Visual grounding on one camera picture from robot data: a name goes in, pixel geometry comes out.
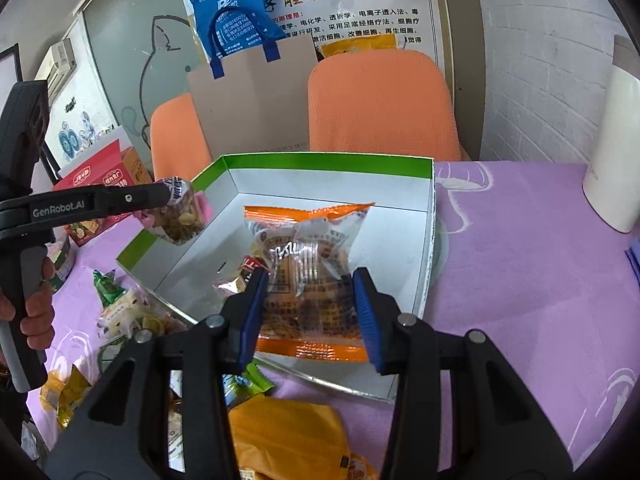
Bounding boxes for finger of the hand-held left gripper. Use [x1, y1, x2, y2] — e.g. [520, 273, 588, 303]
[94, 182, 174, 221]

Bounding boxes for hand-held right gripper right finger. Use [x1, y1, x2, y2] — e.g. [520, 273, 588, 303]
[352, 267, 573, 480]

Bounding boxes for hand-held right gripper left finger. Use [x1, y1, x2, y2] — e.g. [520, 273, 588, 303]
[45, 266, 271, 480]

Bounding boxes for clear nut snack packet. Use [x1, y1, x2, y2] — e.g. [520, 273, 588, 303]
[142, 175, 214, 246]

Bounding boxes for orange cracker packet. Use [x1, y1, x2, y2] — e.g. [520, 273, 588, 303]
[243, 202, 376, 363]

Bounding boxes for green white cardboard box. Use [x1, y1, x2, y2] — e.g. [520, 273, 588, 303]
[116, 154, 437, 402]

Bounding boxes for person's left hand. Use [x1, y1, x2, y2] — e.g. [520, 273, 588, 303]
[0, 256, 57, 357]

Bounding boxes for orange carton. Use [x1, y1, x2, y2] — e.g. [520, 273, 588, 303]
[120, 146, 152, 188]

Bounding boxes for red snack box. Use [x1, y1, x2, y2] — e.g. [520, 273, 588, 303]
[50, 127, 138, 247]

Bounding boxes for small red snack packet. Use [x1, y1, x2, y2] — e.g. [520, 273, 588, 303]
[235, 255, 266, 286]

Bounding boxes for small orange chair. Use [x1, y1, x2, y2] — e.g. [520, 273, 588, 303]
[149, 94, 213, 181]

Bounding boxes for dark framed board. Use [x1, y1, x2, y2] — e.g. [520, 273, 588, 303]
[0, 42, 23, 111]

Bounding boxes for green triangular snack packet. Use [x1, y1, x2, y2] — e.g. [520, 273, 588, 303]
[92, 270, 126, 308]

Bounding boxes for round tin can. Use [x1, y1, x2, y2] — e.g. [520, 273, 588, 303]
[47, 237, 76, 293]

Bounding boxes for clear packet of yellow rings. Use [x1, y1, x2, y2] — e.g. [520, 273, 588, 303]
[127, 305, 188, 338]

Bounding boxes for white air conditioner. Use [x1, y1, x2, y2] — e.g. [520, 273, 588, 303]
[35, 40, 78, 93]

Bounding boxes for clear nougat packet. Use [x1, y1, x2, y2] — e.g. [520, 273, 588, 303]
[97, 285, 151, 341]

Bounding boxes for amber snack packet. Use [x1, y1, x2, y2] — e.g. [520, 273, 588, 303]
[227, 395, 381, 480]

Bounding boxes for green white snack packet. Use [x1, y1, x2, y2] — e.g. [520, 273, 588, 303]
[97, 335, 133, 376]

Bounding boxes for brown cardboard sheet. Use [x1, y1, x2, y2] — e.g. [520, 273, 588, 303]
[187, 35, 318, 173]

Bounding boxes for bright yellow snack packet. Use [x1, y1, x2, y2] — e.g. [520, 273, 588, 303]
[40, 365, 93, 428]

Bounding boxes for blue tote bag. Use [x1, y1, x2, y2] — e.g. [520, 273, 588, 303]
[187, 0, 287, 80]

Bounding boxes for large orange chair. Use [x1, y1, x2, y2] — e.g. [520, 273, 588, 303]
[307, 50, 462, 162]

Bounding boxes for white thermos jug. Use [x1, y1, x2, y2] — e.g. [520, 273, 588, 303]
[582, 35, 640, 233]

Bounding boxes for white wall poster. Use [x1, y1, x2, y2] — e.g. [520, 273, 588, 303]
[265, 0, 446, 68]

